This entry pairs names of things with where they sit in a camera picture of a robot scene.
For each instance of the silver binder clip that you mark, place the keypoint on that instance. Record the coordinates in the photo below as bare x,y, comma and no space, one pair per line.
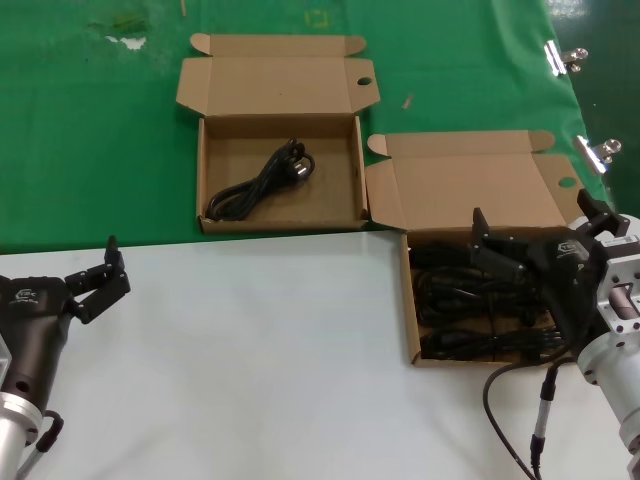
555,59
590,155

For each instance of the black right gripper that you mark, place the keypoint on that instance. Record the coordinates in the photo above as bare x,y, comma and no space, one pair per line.
565,280

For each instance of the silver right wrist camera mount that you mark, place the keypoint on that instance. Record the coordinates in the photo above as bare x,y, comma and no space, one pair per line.
610,270

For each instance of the green table cloth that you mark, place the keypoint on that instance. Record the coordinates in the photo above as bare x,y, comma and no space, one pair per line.
75,150

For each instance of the open brown cardboard box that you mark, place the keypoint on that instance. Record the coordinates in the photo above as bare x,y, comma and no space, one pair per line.
280,100
475,185

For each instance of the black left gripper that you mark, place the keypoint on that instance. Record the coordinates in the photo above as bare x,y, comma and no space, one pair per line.
35,330

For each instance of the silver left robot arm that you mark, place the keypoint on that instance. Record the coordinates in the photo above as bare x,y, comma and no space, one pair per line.
12,435

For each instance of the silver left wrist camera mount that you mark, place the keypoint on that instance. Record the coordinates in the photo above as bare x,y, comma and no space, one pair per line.
3,360

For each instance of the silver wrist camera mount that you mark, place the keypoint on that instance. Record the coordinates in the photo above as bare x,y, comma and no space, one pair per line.
610,270
3,360

